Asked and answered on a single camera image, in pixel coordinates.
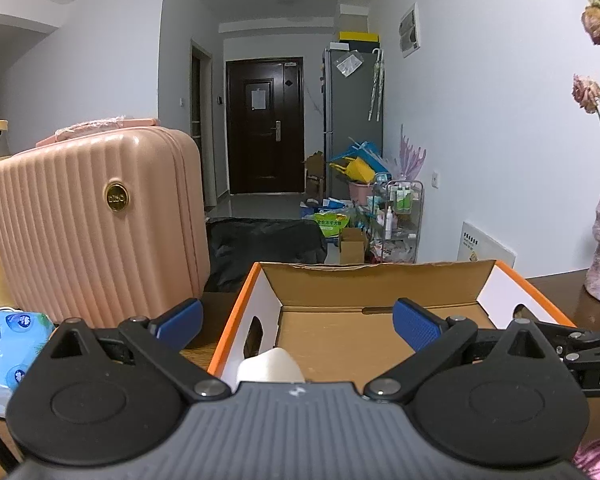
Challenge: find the green printed bag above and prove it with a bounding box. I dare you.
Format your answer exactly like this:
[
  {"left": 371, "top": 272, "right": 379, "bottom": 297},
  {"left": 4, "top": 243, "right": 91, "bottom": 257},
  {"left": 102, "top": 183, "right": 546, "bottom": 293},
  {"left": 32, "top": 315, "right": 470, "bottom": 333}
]
[{"left": 313, "top": 212, "right": 351, "bottom": 239}]

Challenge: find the purple coral decoration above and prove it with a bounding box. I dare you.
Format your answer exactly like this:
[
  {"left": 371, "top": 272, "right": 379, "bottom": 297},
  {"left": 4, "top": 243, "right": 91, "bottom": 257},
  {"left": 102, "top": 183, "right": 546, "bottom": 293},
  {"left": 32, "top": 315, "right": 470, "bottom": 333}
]
[{"left": 392, "top": 124, "right": 428, "bottom": 182}]

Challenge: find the yellow dustpan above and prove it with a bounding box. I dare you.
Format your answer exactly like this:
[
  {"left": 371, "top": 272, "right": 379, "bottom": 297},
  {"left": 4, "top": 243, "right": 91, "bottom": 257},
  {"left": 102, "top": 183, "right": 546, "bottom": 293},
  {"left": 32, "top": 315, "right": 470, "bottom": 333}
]
[{"left": 328, "top": 157, "right": 375, "bottom": 184}]

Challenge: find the folded umbrella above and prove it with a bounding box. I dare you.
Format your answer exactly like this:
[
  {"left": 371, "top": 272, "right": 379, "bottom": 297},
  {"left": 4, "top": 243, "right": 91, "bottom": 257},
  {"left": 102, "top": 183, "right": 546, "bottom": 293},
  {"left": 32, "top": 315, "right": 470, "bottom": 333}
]
[{"left": 367, "top": 48, "right": 385, "bottom": 122}]

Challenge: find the white wall board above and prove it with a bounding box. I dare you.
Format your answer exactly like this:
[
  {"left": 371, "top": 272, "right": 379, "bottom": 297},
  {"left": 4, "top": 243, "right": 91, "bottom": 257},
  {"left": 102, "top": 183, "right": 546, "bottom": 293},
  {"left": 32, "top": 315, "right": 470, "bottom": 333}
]
[{"left": 459, "top": 219, "right": 517, "bottom": 269}]

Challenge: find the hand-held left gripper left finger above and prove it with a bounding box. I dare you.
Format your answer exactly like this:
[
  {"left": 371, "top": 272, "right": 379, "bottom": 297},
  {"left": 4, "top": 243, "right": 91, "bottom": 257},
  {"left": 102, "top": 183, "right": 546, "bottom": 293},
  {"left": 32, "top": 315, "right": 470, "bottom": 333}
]
[{"left": 44, "top": 298, "right": 232, "bottom": 402}]

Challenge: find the pink bucket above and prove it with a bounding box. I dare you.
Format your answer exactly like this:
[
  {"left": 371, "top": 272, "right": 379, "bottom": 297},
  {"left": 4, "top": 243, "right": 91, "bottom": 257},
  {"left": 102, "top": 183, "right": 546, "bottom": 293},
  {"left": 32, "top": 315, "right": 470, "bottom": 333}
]
[{"left": 348, "top": 180, "right": 376, "bottom": 206}]

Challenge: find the white wall electrical panel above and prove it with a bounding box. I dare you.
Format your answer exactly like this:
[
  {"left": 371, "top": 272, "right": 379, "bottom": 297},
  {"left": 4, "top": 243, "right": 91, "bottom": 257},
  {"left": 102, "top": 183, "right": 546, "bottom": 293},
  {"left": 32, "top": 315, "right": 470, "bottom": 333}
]
[{"left": 398, "top": 2, "right": 421, "bottom": 59}]

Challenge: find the dark brown entrance door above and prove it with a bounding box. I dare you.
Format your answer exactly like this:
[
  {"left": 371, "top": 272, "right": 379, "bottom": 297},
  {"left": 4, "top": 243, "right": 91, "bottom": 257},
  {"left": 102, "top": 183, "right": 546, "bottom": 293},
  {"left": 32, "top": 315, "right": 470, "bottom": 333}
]
[{"left": 224, "top": 58, "right": 305, "bottom": 196}]

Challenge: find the small brown cardboard box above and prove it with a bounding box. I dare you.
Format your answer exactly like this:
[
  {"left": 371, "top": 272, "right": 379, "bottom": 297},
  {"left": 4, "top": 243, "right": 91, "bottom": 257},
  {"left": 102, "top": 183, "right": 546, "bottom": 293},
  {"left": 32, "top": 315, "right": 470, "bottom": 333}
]
[{"left": 338, "top": 228, "right": 369, "bottom": 265}]

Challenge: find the blue plastic frame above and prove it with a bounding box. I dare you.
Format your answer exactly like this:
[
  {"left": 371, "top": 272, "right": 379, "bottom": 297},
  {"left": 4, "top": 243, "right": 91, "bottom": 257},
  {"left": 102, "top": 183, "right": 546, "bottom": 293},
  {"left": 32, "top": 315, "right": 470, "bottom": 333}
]
[{"left": 347, "top": 135, "right": 384, "bottom": 171}]

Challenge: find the wire rolling cart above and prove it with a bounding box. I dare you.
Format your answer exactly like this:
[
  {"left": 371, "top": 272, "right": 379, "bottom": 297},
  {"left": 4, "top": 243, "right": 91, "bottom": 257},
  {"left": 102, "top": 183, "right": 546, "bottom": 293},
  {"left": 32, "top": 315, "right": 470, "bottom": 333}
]
[{"left": 369, "top": 179, "right": 425, "bottom": 264}]

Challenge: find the open brown cardboard box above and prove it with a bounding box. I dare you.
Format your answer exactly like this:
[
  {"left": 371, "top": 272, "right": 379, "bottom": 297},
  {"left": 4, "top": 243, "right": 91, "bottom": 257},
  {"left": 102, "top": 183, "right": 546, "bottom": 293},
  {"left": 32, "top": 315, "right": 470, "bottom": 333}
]
[{"left": 303, "top": 151, "right": 326, "bottom": 201}]

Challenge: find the pink ribbed suitcase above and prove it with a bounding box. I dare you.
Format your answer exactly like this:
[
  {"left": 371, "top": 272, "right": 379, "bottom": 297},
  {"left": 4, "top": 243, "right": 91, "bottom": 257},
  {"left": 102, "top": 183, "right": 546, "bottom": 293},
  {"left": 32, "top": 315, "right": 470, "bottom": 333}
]
[{"left": 0, "top": 117, "right": 212, "bottom": 327}]

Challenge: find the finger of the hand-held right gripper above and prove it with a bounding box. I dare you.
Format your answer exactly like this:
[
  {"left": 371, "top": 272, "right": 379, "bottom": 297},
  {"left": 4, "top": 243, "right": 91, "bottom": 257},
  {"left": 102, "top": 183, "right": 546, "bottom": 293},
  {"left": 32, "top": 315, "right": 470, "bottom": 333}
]
[{"left": 524, "top": 318, "right": 600, "bottom": 367}]

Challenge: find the yellow and black box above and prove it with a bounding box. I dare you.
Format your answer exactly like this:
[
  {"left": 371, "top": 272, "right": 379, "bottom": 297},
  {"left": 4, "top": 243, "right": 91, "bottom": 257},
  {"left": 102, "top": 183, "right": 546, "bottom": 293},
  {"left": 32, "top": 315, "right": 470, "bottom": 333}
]
[{"left": 338, "top": 31, "right": 381, "bottom": 51}]

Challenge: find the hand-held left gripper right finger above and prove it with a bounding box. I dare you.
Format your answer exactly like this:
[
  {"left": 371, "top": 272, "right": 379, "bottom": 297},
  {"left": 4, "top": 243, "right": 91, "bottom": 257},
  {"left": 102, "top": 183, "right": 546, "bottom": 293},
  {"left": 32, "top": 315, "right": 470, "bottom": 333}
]
[{"left": 364, "top": 298, "right": 554, "bottom": 403}]

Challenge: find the orange cardboard box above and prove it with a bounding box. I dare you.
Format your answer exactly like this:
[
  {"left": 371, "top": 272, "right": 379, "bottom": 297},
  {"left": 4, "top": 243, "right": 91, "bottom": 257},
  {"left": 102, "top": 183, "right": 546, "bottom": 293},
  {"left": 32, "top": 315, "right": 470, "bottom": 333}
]
[{"left": 207, "top": 259, "right": 578, "bottom": 392}]

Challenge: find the blue tissue pack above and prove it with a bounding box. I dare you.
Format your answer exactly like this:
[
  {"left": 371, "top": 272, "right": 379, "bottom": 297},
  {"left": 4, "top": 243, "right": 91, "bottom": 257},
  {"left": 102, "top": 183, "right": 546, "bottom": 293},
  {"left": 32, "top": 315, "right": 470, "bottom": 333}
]
[{"left": 0, "top": 310, "right": 57, "bottom": 417}]

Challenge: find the grey refrigerator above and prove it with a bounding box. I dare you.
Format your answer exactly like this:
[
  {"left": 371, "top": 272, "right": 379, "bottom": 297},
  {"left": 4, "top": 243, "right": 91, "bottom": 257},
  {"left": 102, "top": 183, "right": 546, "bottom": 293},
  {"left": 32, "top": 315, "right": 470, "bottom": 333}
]
[{"left": 322, "top": 47, "right": 385, "bottom": 202}]

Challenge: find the clear plastic bag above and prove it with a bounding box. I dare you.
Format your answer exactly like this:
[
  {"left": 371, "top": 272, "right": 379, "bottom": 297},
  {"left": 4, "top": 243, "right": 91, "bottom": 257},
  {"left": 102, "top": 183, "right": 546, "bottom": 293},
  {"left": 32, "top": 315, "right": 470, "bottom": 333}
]
[{"left": 333, "top": 52, "right": 365, "bottom": 79}]

